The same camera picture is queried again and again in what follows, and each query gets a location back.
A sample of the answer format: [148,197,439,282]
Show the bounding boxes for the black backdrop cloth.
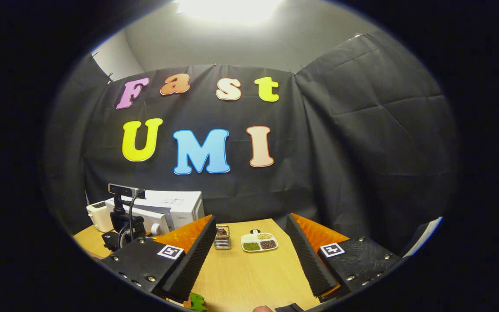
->
[44,30,458,256]

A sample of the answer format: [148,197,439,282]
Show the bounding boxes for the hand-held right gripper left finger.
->
[100,214,217,304]

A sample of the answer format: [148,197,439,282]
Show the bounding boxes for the white microwave oven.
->
[104,190,205,237]

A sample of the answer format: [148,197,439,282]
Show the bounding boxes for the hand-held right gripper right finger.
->
[286,212,403,304]

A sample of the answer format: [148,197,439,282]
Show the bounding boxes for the white panel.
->
[403,217,444,257]

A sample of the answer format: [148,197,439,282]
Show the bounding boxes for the white toaster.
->
[86,201,114,233]

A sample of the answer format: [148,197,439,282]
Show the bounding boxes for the large ceiling light panel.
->
[176,0,285,23]

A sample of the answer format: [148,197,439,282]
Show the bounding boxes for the sandwich with green lettuce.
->
[189,292,209,312]

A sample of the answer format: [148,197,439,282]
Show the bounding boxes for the white divided snack dish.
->
[241,232,279,253]

